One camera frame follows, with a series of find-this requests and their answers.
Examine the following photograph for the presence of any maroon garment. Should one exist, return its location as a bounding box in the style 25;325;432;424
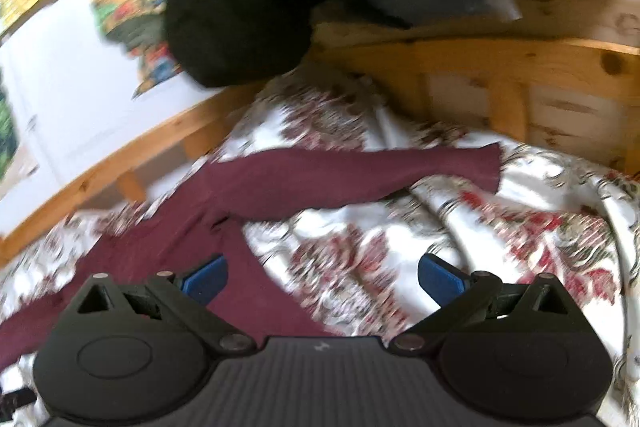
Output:
1;144;500;367

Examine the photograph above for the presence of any white floral bedspread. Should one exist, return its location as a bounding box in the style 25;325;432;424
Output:
1;75;639;426

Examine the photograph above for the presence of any wooden bed frame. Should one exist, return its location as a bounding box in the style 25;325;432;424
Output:
0;0;640;266

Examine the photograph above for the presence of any colourful floral wall poster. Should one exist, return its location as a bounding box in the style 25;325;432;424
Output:
91;0;181;98

